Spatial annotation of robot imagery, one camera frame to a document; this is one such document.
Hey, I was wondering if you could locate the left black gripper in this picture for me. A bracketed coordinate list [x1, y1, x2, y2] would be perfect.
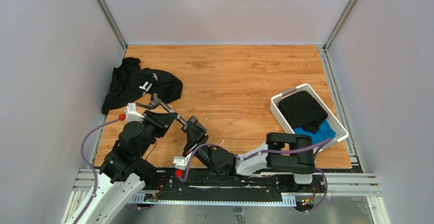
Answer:
[136, 109, 177, 158]

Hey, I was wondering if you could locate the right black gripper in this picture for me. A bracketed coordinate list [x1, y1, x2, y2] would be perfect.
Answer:
[183, 121, 220, 175]

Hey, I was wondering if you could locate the grey tee pipe fitting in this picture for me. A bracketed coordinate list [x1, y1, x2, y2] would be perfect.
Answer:
[176, 113, 187, 126]

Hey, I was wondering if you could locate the grey faucet with lever handle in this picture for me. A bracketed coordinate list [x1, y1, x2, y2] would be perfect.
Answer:
[135, 93, 175, 113]

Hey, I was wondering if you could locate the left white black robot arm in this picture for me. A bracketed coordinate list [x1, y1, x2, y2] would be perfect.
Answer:
[68, 110, 178, 223]

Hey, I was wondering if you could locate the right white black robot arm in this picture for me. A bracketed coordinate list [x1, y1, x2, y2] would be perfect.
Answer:
[179, 117, 316, 192]

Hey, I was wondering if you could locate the black cloth with white print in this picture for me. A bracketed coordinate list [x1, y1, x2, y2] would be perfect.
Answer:
[101, 57, 183, 115]

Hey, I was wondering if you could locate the black cloth in basket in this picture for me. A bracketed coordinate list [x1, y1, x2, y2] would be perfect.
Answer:
[277, 91, 328, 133]

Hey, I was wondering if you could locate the blue cloth in basket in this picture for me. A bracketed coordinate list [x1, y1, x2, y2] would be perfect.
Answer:
[293, 120, 336, 145]

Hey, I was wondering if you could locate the white plastic basket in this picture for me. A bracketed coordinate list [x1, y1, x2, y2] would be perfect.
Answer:
[270, 83, 349, 148]

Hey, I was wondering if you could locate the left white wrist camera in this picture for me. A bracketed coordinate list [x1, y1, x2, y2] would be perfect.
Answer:
[125, 103, 144, 122]

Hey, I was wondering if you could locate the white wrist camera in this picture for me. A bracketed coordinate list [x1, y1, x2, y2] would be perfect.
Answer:
[125, 103, 144, 122]
[172, 154, 191, 170]

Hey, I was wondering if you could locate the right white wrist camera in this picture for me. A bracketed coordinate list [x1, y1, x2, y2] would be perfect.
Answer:
[172, 154, 191, 170]

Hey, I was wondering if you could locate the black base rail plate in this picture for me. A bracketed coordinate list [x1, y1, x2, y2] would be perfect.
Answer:
[127, 168, 328, 209]

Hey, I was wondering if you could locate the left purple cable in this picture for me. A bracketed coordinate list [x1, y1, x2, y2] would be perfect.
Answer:
[71, 114, 126, 224]

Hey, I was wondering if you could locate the purple cable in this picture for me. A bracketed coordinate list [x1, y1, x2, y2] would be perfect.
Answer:
[175, 138, 333, 213]
[71, 114, 126, 224]

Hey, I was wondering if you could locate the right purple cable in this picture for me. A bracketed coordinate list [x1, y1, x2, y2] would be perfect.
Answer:
[175, 138, 333, 213]

